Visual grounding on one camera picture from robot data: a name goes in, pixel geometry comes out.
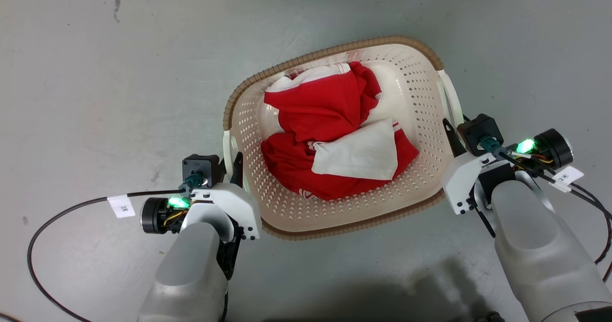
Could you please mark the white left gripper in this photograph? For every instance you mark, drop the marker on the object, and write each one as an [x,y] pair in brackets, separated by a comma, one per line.
[239,207]

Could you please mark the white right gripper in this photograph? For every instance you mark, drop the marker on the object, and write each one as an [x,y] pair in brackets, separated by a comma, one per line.
[461,178]

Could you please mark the beige perforated plastic laundry basket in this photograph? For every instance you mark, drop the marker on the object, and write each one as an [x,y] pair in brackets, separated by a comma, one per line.
[420,97]

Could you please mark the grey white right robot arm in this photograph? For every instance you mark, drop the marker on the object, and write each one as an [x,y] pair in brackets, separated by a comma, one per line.
[540,250]

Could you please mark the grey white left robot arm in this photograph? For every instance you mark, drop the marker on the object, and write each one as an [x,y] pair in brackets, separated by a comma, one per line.
[191,274]

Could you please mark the red and white garment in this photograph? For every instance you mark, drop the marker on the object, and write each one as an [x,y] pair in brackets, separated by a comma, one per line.
[325,106]

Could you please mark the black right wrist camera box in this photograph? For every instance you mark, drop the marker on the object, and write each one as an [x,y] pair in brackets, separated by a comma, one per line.
[478,129]

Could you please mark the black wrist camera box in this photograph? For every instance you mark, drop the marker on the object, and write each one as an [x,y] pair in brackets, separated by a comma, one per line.
[200,168]
[478,129]

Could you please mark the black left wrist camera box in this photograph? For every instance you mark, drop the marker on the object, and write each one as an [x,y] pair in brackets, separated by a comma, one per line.
[200,168]

